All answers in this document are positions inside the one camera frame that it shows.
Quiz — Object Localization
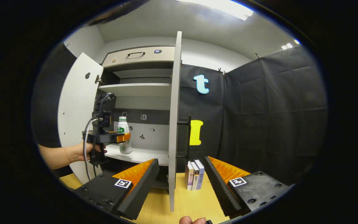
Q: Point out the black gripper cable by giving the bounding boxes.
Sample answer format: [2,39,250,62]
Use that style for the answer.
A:
[83,93,111,181]

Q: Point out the grey cabinet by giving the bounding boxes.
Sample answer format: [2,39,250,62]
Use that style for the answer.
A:
[97,46,176,190]

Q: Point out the blue purple book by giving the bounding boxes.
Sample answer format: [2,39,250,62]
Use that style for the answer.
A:
[194,159,205,190]

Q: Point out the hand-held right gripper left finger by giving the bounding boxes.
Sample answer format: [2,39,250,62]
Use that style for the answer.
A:
[73,158,160,221]

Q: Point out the white cabinet shelf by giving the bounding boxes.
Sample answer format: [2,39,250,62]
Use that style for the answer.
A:
[104,144,169,166]
[98,83,172,97]

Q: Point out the brown white book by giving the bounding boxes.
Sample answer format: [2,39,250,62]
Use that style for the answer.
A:
[185,161,195,191]

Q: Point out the white bottle green label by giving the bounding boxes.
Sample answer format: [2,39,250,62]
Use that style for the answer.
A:
[117,116,133,155]

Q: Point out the grey cabinet door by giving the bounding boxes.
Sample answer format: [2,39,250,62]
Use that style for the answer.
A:
[168,30,182,212]
[57,52,104,184]

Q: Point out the beige cabinet drawer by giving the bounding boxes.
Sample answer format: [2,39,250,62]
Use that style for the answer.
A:
[102,46,176,68]

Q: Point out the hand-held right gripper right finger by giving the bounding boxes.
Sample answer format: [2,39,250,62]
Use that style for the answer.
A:
[204,156,291,218]

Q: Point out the ceiling light panel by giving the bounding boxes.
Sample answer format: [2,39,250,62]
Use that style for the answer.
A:
[281,39,301,50]
[176,0,254,21]

